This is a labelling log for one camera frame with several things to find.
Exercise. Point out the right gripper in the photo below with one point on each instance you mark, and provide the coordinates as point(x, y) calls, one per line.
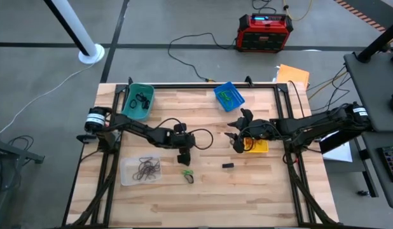
point(257, 128)

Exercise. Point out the black frame clamp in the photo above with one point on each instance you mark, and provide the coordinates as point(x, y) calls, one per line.
point(130, 81)
point(249, 81)

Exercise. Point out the clear plastic container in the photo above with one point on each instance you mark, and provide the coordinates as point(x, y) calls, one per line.
point(128, 165)

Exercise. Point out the small black floor object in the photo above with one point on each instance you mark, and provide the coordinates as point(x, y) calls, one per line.
point(363, 192)

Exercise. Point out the white paper sheet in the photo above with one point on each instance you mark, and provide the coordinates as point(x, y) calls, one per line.
point(339, 154)

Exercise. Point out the grey side table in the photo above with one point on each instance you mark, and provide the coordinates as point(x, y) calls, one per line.
point(371, 92)

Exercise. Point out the hazard-striped black mat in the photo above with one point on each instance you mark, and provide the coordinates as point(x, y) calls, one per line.
point(358, 14)

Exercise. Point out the black desk support beam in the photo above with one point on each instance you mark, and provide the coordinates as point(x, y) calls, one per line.
point(339, 140)

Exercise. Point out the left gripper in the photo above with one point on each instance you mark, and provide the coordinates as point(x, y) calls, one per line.
point(183, 140)

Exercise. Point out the teal plastic basket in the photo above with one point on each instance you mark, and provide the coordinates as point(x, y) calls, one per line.
point(136, 113)

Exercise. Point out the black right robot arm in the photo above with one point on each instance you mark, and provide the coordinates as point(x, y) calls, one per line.
point(311, 125)

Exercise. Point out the small black block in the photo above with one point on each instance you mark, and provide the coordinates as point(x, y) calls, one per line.
point(228, 165)

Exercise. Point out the thin dark rubber band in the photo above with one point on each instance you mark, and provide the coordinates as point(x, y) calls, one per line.
point(140, 174)
point(148, 165)

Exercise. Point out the backlit keyboard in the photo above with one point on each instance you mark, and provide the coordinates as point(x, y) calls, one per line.
point(392, 162)

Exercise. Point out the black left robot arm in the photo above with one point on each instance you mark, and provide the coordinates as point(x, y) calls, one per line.
point(136, 128)

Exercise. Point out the black slanted post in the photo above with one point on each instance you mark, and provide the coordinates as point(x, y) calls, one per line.
point(379, 41)

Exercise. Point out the black aluminium table frame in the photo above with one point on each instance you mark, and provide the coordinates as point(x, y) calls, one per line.
point(199, 86)

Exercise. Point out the grey metal stand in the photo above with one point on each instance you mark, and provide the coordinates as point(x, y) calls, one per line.
point(18, 152)

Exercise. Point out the dark keyboard desk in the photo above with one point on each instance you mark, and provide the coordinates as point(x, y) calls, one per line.
point(384, 194)

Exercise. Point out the red portable power station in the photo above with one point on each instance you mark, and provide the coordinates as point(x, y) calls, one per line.
point(263, 38)

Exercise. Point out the black white pole with base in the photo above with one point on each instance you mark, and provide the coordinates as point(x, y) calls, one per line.
point(72, 27)

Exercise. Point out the blue plastic basket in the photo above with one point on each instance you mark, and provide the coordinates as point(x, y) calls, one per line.
point(238, 97)

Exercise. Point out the orange paper folder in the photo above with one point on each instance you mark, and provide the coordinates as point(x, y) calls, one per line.
point(293, 76)

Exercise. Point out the yellow plastic basket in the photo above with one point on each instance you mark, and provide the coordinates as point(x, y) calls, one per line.
point(261, 147)

